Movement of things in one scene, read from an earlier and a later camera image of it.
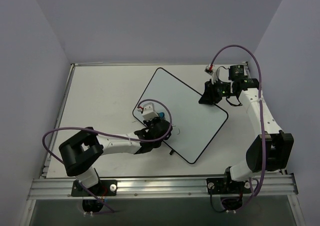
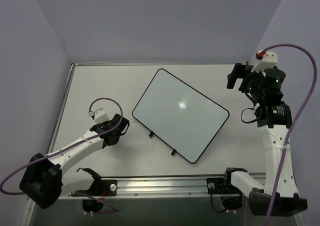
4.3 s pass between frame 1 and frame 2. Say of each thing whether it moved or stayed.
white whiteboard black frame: stayed
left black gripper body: moved
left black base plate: stayed
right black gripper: moved
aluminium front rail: stayed
